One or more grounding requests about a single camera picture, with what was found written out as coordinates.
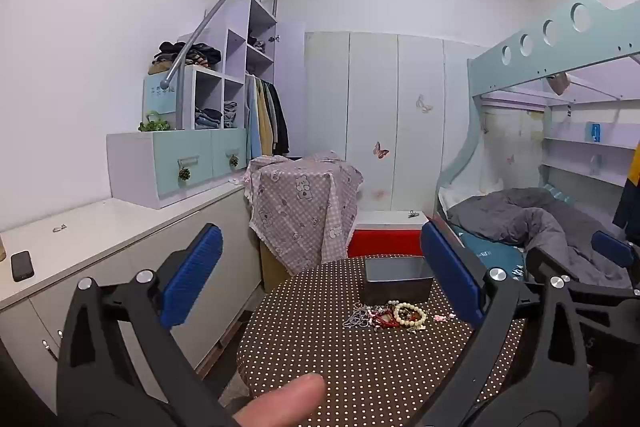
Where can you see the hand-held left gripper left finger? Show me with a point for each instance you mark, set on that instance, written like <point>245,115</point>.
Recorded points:
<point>192,277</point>

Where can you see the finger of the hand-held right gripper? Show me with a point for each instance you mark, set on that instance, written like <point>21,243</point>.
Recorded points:
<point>537,264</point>
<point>612,251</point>

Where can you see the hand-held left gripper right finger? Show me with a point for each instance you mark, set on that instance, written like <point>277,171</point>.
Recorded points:
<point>450,274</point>

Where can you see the grey metal box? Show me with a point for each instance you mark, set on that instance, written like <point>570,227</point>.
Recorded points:
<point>395,289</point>

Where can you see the person's left hand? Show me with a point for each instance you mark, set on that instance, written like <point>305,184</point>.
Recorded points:
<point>285,399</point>

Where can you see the pink charm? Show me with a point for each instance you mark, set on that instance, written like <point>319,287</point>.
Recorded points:
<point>440,317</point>

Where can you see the blue bed sheet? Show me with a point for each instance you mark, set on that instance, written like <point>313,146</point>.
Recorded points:
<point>492,254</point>

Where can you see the grey blanket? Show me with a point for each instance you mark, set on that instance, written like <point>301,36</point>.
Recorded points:
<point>530,217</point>

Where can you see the dark hanging garment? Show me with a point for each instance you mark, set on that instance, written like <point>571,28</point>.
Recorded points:
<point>629,202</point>

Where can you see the red storage box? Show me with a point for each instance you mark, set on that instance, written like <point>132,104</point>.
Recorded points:
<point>385,243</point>

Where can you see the white low cabinet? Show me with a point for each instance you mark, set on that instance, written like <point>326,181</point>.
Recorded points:
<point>125,232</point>

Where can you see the pale green drawer cabinet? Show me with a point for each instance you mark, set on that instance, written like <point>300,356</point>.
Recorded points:
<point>145,167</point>

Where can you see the small blue box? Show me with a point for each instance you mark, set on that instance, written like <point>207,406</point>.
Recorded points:
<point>594,132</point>

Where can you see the pink bear print cloth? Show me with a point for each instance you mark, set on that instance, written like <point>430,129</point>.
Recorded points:
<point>300,207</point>

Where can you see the polka dot round table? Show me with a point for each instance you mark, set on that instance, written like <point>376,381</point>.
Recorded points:
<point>350,372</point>

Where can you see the small metal clip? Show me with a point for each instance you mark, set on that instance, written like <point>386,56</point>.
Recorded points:
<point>60,228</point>

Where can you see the orange butterfly sticker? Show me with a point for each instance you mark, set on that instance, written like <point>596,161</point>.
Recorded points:
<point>380,150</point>

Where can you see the small green plant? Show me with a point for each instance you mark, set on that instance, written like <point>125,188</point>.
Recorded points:
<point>154,123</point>

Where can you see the folded blue jeans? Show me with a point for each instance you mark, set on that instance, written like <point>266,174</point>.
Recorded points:
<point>207,118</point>

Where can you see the light blue hanging garment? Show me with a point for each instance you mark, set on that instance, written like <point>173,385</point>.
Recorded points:
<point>251,122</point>

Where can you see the folded grey clothes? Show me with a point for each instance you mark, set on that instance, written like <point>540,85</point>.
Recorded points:
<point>231,114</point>

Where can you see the black phone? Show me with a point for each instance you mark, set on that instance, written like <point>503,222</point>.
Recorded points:
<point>22,266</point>

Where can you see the pale butterfly sticker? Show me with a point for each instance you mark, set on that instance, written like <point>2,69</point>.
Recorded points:
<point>424,104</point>

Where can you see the yellow hanging coat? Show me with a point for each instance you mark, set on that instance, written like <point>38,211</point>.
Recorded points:
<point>265,117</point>

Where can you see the brown round object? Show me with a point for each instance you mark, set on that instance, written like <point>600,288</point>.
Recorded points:
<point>557,83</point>

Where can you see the black hanging jacket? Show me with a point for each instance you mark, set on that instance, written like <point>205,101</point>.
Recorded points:
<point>281,122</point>

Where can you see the white wardrobe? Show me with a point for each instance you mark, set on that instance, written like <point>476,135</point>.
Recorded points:
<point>370,97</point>

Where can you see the pale green bunk bed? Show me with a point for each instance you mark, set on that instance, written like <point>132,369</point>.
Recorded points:
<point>590,52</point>

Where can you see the pile of dark clothes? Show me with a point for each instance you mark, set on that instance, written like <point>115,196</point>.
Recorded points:
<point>195,54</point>

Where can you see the white cubby shelf unit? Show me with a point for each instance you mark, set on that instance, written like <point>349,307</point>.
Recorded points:
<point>235,57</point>

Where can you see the lilac cabinet door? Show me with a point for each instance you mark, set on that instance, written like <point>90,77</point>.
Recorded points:
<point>290,62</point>

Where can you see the dark clothes in cubby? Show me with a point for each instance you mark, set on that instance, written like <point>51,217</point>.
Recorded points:
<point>256,43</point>

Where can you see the grey metal handrail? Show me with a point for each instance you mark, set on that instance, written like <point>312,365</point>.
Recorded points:
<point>215,4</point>

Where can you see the white wall shelf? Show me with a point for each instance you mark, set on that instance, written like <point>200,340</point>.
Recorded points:
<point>585,152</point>

